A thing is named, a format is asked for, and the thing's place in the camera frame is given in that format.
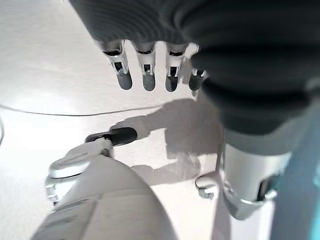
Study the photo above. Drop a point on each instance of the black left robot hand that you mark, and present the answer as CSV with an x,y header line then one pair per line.
x,y
250,62

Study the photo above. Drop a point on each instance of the blue fronted cart drawer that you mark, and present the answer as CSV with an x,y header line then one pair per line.
x,y
300,187

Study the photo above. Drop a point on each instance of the cart caster wheel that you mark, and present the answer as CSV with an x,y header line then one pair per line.
x,y
206,186

